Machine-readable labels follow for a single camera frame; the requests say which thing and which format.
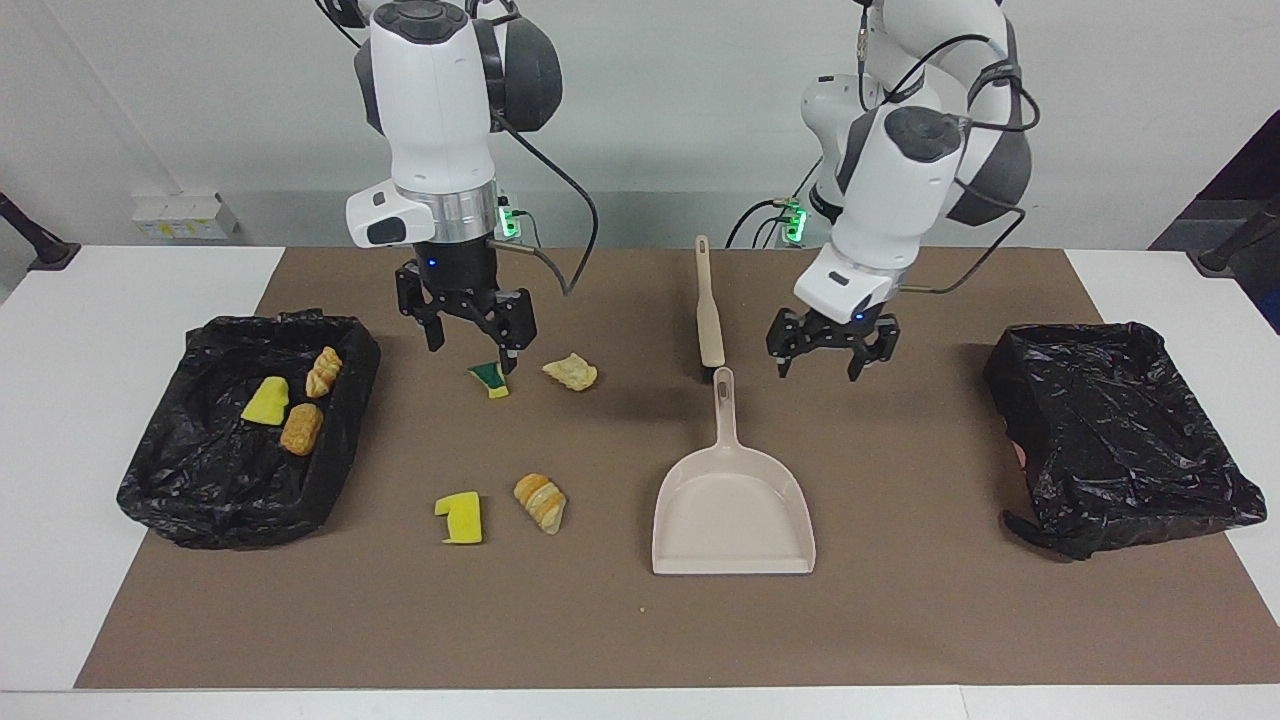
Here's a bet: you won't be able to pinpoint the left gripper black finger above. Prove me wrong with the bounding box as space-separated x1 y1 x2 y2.
848 320 900 383
766 310 811 378

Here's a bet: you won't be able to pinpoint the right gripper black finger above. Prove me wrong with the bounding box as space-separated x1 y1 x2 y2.
485 290 538 376
396 262 446 352

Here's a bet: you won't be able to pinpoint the small striped bread roll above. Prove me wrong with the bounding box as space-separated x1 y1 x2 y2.
305 346 343 400

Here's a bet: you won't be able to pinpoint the brown bread bun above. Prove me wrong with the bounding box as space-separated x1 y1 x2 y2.
280 402 325 457

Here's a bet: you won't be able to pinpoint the wavy yellow green sponge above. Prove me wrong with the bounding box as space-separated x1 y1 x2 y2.
240 376 291 427

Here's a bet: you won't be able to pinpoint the beige plastic dustpan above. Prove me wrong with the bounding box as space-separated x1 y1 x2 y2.
651 366 817 577

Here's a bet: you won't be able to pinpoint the black bag lined bin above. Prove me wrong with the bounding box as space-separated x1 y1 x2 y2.
116 311 382 551
982 321 1268 561

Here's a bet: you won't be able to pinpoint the pale crumpled bread piece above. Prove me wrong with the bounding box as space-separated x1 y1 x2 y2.
542 352 599 392

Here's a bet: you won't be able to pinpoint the striped croissant bread piece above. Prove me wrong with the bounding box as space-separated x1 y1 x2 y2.
513 473 568 535

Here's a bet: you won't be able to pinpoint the notched yellow sponge piece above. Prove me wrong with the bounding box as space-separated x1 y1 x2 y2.
434 490 484 546

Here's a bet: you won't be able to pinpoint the brown table mat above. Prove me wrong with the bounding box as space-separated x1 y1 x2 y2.
75 247 1280 691

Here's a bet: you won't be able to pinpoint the dark furniture panel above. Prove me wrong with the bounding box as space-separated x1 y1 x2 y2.
1148 108 1280 333

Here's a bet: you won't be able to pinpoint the black base cables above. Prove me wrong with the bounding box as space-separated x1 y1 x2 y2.
725 195 801 249

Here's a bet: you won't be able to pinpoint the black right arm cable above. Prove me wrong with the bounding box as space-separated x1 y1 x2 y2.
315 0 602 299

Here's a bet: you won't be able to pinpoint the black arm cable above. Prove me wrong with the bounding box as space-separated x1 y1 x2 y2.
855 0 1042 297
315 0 602 299

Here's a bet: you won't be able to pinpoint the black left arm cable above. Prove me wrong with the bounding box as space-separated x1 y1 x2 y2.
855 0 1042 297

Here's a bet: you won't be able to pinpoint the white wall socket boxes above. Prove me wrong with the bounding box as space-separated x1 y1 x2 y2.
132 193 239 241

